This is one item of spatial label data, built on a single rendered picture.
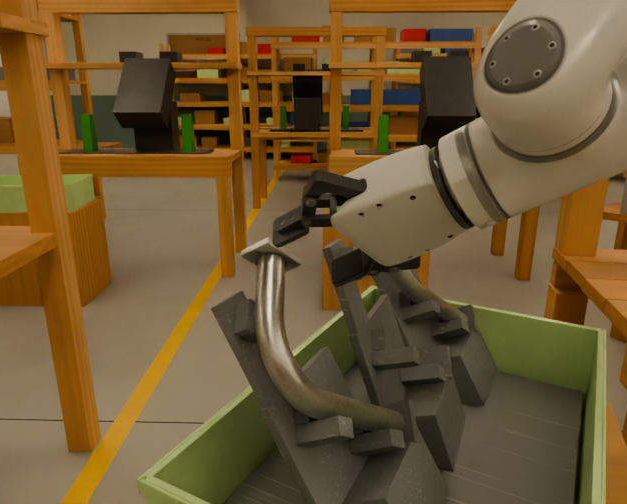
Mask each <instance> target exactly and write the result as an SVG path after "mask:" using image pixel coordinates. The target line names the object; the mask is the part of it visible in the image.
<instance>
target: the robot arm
mask: <svg viewBox="0 0 627 504"><path fill-rule="evenodd" d="M473 94H474V101H475V104H476V107H477V109H478V111H479V113H480V115H481V117H480V118H478V119H476V120H474V121H472V122H470V123H468V124H466V125H464V126H463V127H461V128H459V129H457V130H455V131H453V132H451V133H449V134H447V135H445V136H443V137H441V138H440V139H439V142H438V146H436V147H434V148H432V149H430V148H429V147H428V146H427V145H421V146H417V147H413V148H410V149H406V150H403V151H400V152H397V153H394V154H391V155H389V156H386V157H383V158H381V159H379V160H376V161H374V162H371V163H369V164H367V165H365V166H362V167H360V168H358V169H356V170H354V171H352V172H350V173H348V174H346V175H344V176H342V175H338V174H334V173H331V172H327V171H323V170H315V171H314V172H313V173H312V175H311V177H310V179H309V180H308V182H307V185H306V186H304V188H303V195H302V199H301V205H300V206H298V207H296V208H294V209H293V210H291V211H289V212H287V213H285V214H283V215H281V216H279V217H277V218H276V219H275V220H274V222H273V240H272V244H273V245H274V246H275V247H277V248H279V247H282V246H284V245H286V244H288V243H290V242H292V241H295V240H297V239H299V238H301V237H303V236H305V235H307V234H308V233H309V227H334V228H335V229H336V230H337V231H338V232H340V233H341V234H342V235H343V236H344V237H346V238H347V239H348V240H349V241H351V242H352V243H353V244H354V245H356V246H357V247H358V248H359V249H357V250H354V251H352V252H350V253H347V254H345V255H343V256H341V257H338V258H336V259H334V260H332V262H331V271H332V284H333V285H334V286H335V287H339V286H342V285H344V284H347V283H349V282H352V281H354V280H357V279H359V278H362V277H364V276H367V273H368V275H370V276H377V275H378V274H379V273H380V272H389V273H394V272H398V271H399V269H401V270H411V269H418V268H419V267H420V258H421V255H423V254H425V253H427V252H429V251H431V250H434V249H436V248H438V247H440V246H442V245H444V244H445V243H447V242H449V241H451V240H453V239H455V238H456V237H458V236H460V235H461V234H463V233H465V232H466V231H468V230H469V229H471V228H473V227H474V226H476V227H478V228H479V229H484V228H486V227H489V226H493V225H496V224H498V223H499V222H501V221H504V220H506V219H509V218H510V217H514V216H516V215H519V214H521V213H524V212H526V211H529V210H531V209H534V208H536V207H538V206H541V205H543V204H546V203H548V202H551V201H553V200H556V199H558V198H561V197H563V196H566V195H568V194H571V193H573V192H576V191H578V190H581V189H583V188H586V187H588V186H591V185H593V184H595V183H598V182H600V181H603V180H605V179H608V178H610V177H613V176H615V175H618V174H620V173H623V172H625V171H627V0H517V1H516V2H515V4H514V5H513V6H512V8H511V9H510V10H509V12H508V13H507V15H506V16H505V18H504V19H503V21H502V22H501V24H500V25H499V26H498V28H497V29H496V31H495V32H494V34H493V35H492V37H491V39H490V40H489V42H488V44H487V46H486V47H485V49H484V51H483V53H482V55H481V58H480V60H479V62H478V65H477V67H476V70H475V75H474V81H473ZM324 193H331V194H332V195H322V194H324ZM337 206H341V207H340V208H339V212H337ZM316 208H330V214H316Z"/></svg>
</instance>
